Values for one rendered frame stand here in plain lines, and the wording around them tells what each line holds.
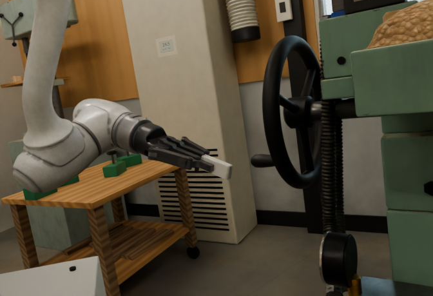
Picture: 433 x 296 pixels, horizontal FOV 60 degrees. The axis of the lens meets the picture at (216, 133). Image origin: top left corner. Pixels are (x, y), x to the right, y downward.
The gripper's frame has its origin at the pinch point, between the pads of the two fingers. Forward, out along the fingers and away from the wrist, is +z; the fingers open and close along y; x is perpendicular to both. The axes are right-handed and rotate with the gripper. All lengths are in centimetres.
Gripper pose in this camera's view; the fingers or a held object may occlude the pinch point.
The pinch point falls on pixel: (216, 166)
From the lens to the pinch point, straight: 77.2
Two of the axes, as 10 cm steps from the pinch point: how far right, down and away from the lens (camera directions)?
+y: 5.4, -2.0, 8.2
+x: -1.5, 9.3, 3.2
